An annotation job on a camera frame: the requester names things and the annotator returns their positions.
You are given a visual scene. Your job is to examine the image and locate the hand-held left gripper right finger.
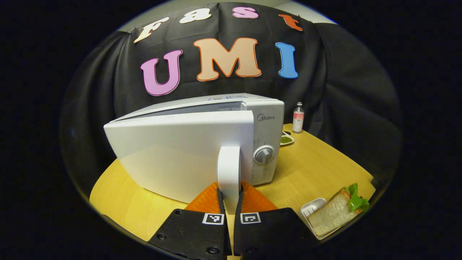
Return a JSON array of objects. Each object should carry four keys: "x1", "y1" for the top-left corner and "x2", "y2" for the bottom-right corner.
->
[{"x1": 233, "y1": 182, "x2": 318, "y2": 257}]

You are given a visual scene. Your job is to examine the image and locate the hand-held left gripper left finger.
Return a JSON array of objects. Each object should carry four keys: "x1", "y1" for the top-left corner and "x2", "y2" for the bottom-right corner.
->
[{"x1": 148, "y1": 182, "x2": 231, "y2": 259}]

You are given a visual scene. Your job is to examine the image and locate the sandwich with green lettuce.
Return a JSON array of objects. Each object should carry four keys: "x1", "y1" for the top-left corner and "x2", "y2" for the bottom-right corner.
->
[{"x1": 308, "y1": 183, "x2": 370, "y2": 237}]

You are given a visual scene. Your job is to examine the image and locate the white microwave oven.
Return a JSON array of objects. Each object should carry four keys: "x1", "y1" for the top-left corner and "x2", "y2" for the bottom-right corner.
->
[{"x1": 104, "y1": 93, "x2": 286, "y2": 213}]

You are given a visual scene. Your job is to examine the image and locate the white rectangular tray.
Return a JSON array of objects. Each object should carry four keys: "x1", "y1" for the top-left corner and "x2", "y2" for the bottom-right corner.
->
[{"x1": 301, "y1": 198, "x2": 347, "y2": 241}]

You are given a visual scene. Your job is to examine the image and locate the small bottle with pink label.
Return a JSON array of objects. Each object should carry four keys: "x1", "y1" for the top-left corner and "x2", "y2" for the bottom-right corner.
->
[{"x1": 292, "y1": 102, "x2": 305, "y2": 133}]

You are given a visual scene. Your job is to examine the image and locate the black backdrop cloth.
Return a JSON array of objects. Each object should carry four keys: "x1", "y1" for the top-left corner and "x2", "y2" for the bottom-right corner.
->
[{"x1": 60, "y1": 2, "x2": 403, "y2": 203}]

